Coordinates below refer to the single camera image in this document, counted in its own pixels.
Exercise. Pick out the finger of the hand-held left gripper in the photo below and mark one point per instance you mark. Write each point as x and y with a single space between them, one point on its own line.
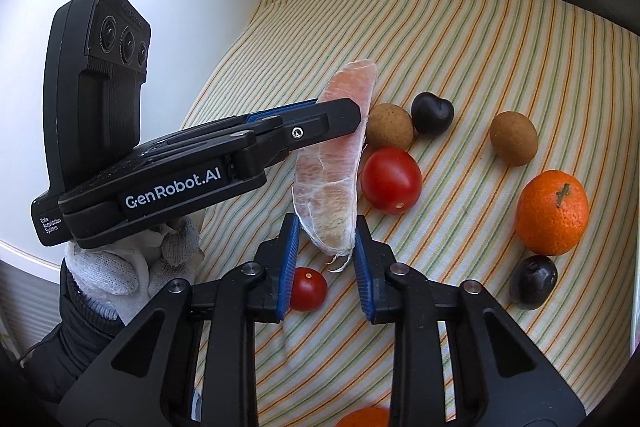
320 124
215 132

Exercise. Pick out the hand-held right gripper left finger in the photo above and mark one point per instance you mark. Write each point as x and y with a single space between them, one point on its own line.
289 267

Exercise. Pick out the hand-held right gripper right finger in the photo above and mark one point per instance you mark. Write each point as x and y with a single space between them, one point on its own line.
362 277

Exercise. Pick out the peeled pomelo segment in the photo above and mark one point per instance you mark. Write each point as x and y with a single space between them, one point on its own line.
325 187

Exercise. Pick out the large orange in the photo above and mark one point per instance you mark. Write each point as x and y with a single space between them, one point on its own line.
362 419

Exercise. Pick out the dark round plum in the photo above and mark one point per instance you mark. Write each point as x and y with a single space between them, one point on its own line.
532 282

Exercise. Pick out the mandarin with green stem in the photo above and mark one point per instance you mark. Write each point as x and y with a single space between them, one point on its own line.
545 222

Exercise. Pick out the brown round fruit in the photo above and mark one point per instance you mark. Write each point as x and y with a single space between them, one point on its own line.
513 138
390 127

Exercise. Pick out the person's left forearm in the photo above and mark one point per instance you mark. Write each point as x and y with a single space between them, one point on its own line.
70 337

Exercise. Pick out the person's left hand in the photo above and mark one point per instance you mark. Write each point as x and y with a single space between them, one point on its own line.
115 269

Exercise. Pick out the small red cherry tomato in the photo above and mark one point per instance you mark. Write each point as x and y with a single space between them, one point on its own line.
309 289

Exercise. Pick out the large red tomato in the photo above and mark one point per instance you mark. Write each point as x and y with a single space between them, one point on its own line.
390 179

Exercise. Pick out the dark heart-shaped plum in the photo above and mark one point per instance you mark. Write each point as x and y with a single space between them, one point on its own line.
432 114

